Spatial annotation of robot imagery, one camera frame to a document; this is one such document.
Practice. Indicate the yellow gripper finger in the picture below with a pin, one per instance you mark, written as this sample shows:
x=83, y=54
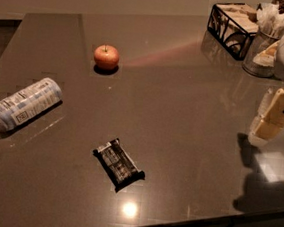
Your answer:
x=269, y=120

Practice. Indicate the black rxbar chocolate bar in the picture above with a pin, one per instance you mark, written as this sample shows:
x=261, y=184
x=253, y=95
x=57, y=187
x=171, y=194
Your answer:
x=118, y=165

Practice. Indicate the metal cup with packets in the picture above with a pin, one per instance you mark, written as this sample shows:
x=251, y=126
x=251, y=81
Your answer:
x=259, y=60

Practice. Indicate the red apple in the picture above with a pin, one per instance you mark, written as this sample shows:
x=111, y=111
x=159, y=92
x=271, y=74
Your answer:
x=106, y=57

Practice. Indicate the clear plastic water bottle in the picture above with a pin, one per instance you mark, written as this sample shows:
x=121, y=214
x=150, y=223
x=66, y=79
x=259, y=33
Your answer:
x=28, y=103

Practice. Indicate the black wire napkin holder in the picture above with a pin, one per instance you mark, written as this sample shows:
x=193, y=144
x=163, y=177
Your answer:
x=234, y=26

